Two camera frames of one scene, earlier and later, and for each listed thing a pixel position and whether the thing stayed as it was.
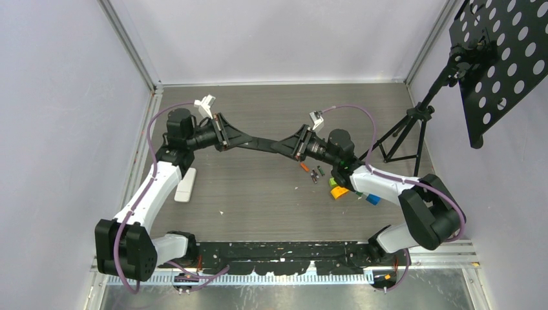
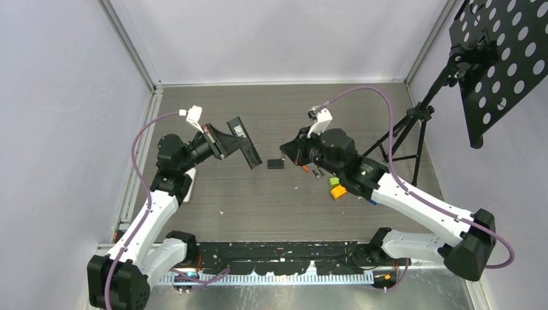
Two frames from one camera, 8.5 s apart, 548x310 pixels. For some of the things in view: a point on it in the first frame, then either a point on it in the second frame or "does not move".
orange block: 338,191 does not move
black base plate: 287,258 does not move
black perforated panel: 508,41 does not move
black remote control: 261,144 -> 249,150
